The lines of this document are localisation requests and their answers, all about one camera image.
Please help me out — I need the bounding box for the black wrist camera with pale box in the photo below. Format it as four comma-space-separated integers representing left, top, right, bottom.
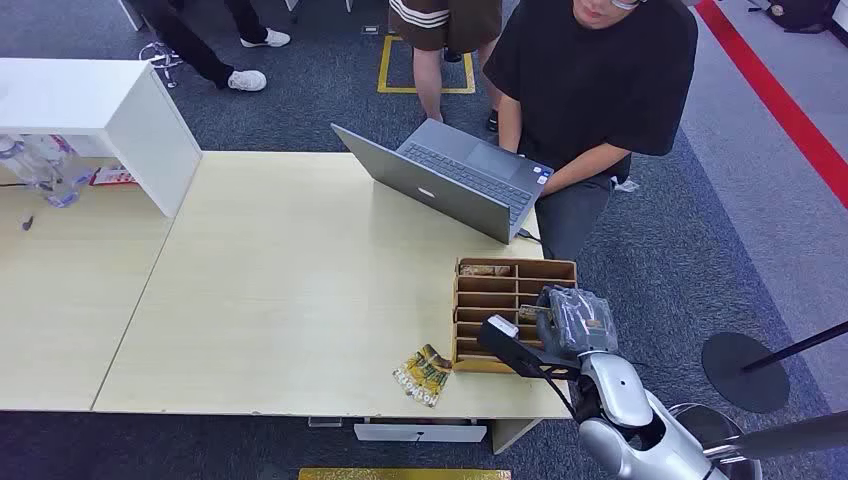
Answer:
477, 314, 584, 383

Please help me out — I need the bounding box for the walking person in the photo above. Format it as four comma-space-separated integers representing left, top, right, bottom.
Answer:
124, 0, 293, 93

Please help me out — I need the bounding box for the clear plastic bottle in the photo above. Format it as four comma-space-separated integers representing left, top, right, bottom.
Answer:
0, 133, 82, 210

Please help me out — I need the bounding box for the small patterned card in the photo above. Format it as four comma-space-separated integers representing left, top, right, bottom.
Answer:
517, 303, 552, 327

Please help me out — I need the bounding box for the white under-desk drawer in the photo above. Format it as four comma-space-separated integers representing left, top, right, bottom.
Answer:
353, 423, 489, 444

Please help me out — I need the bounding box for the red white leaflet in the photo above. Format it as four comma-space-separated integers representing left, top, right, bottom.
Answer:
88, 164, 139, 188

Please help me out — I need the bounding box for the black stand pole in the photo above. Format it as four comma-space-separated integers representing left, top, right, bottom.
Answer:
741, 320, 848, 374

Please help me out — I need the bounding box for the wooden desk leg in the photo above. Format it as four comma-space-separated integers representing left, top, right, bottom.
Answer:
490, 417, 544, 456

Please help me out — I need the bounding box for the black round stand base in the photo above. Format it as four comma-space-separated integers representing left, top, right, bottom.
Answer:
701, 331, 792, 415

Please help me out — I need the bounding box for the standing person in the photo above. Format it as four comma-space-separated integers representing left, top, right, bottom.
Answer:
387, 0, 504, 133

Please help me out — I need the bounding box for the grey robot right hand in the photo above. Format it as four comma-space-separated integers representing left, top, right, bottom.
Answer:
535, 285, 620, 360

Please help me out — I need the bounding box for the black bag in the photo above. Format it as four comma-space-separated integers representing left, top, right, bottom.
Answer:
767, 0, 844, 32

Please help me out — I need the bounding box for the cardboard slotted organizer box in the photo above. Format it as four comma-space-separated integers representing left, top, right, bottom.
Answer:
451, 257, 579, 375

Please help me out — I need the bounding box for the grey open laptop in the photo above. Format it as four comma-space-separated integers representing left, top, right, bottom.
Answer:
330, 118, 555, 246

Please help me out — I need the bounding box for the grey metal pole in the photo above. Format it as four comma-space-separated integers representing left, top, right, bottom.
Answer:
702, 409, 848, 462

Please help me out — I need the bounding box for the white shelf cabinet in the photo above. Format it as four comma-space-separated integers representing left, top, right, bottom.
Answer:
0, 57, 204, 219

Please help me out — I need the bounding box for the seated person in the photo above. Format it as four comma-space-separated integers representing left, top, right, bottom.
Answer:
482, 0, 700, 262

